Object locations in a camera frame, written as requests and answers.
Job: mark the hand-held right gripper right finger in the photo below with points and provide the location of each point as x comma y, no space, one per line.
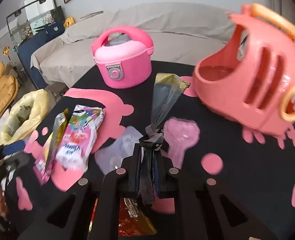
161,177

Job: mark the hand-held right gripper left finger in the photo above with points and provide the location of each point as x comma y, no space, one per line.
133,177

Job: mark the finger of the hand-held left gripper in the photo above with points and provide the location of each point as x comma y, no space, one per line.
13,148

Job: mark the white bin with yellow bag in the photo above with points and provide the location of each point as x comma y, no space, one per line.
25,115

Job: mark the silver gold snack wrapper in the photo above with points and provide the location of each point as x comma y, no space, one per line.
165,97

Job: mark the person's left hand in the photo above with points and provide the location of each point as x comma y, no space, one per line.
0,202

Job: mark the clear plastic packet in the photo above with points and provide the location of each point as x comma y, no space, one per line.
117,152

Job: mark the small pink yellow packet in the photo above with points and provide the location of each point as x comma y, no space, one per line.
43,170

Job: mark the red gold foil packet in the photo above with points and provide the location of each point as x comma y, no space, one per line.
130,222

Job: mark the gold foil wrapper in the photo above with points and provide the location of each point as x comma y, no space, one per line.
57,135

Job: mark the pink clear plastic piece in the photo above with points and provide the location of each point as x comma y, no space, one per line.
182,135

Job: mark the yellow armchair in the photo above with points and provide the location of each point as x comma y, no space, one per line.
0,92

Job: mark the pink cartoon snack packet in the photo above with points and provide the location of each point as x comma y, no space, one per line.
77,140

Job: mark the black cloth with pink print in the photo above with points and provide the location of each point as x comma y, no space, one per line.
225,135

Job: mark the pink toy rice cooker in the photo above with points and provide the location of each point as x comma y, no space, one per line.
125,62

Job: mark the black bag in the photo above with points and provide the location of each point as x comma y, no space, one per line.
53,30

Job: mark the glass fish tank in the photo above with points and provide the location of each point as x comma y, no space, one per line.
30,22

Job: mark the pink pig-shaped basket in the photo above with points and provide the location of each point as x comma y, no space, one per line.
252,80

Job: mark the yellow plush toy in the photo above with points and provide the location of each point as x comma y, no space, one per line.
68,22

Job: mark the sofa with grey cover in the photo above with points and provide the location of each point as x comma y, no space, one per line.
142,20

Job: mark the orange lantern wall ornament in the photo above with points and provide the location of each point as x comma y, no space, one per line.
6,50

